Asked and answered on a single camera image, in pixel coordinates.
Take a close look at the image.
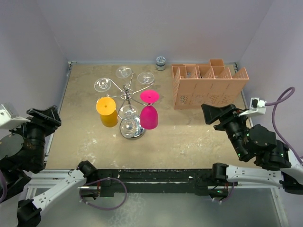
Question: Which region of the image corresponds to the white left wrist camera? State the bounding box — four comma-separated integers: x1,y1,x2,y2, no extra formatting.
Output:
0,103,30,130

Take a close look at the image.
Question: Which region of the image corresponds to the short clear wine glass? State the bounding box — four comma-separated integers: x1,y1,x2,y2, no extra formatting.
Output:
116,66,133,79

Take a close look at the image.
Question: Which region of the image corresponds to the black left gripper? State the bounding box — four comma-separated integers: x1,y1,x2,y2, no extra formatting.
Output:
9,105,61,168

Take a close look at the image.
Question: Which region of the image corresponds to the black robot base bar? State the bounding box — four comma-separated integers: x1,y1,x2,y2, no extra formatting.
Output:
95,169,232,197

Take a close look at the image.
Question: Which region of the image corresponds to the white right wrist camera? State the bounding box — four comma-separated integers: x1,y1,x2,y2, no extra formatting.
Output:
239,97,267,117

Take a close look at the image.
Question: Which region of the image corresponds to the yellow plastic goblet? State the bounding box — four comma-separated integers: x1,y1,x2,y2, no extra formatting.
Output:
96,97,118,128

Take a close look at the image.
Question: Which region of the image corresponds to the chrome wine glass rack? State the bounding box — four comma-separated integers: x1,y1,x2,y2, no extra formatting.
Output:
105,72,154,140

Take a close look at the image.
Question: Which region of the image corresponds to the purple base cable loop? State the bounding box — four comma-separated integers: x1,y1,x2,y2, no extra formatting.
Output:
79,178,128,210

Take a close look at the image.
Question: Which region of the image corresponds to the pink plastic goblet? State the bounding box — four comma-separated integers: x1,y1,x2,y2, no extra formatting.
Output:
140,89,160,130

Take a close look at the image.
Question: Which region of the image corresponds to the tall clear champagne flute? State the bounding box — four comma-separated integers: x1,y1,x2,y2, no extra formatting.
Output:
137,72,155,85

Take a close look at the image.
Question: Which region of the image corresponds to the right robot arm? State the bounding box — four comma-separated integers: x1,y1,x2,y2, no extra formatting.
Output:
201,104,303,195

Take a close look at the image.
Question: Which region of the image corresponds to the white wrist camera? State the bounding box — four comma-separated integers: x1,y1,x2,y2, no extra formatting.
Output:
239,97,267,117
0,103,30,130

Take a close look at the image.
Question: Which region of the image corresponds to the small jar blue patterned lid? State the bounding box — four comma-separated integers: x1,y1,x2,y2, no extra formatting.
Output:
156,56,166,71

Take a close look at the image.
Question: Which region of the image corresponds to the peach plastic organizer box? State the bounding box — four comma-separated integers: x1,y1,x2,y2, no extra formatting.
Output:
171,59,249,109

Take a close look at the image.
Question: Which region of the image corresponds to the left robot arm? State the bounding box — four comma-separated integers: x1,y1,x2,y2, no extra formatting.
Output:
0,103,98,227

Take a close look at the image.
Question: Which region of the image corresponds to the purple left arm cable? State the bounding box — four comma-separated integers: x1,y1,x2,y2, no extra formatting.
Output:
0,170,7,204

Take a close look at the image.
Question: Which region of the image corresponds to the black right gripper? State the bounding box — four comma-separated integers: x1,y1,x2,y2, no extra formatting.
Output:
199,103,248,159

